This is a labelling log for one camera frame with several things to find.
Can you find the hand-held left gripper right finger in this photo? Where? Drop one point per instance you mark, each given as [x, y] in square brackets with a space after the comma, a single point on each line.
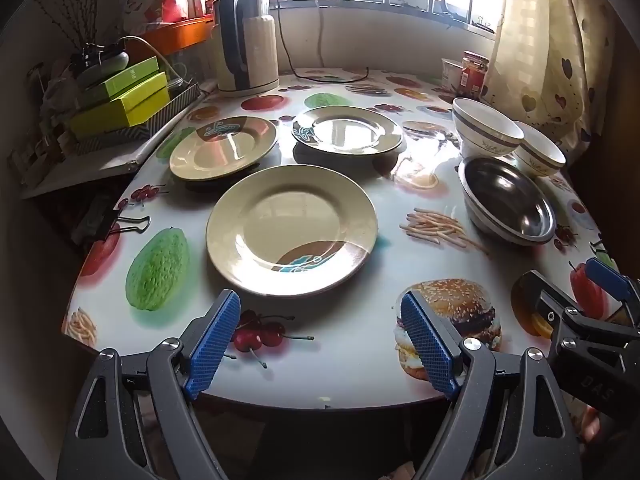
[425, 345]

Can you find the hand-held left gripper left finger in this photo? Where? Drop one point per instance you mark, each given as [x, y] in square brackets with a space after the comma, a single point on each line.
[215, 345]

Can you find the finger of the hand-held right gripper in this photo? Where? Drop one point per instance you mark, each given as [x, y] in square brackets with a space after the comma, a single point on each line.
[607, 275]
[542, 297]

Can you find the stainless steel bowl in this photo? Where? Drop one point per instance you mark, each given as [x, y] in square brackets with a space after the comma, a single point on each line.
[505, 200]

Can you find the beige plate brown patch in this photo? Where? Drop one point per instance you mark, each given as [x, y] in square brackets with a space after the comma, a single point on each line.
[220, 155]
[280, 225]
[345, 132]

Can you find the small white striped bowl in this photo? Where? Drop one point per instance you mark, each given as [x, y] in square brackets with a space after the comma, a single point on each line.
[542, 152]

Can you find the large white striped bowl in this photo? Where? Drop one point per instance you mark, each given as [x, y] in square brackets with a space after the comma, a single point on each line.
[482, 125]

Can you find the food print tablecloth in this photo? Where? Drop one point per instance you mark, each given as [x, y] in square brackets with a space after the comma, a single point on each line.
[350, 310]

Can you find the white flat board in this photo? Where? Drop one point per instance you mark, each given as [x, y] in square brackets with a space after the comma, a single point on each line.
[75, 170]

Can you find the red-lidded sauce jar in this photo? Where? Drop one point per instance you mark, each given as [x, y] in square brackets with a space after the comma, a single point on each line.
[472, 75]

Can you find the grey zigzag pattern tray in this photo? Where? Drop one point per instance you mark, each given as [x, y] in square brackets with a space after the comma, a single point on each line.
[165, 110]

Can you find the white paper cup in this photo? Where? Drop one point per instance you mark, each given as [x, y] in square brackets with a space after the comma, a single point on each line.
[450, 75]

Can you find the cream heart print curtain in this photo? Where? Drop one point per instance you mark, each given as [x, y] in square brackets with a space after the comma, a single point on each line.
[550, 35]

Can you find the yellow-green box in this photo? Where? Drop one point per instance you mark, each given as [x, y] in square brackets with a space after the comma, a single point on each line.
[120, 112]

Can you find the small black binder clip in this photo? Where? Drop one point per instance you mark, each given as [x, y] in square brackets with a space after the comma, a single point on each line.
[483, 21]

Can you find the grey-green oval device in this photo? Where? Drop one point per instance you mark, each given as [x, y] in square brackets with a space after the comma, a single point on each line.
[112, 62]

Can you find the steel electric kettle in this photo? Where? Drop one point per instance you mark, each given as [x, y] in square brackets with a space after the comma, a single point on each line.
[255, 45]

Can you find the orange box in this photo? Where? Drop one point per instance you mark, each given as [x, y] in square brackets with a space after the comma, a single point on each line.
[185, 35]

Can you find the dried twigs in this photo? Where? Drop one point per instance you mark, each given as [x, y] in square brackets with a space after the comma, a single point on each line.
[75, 15]

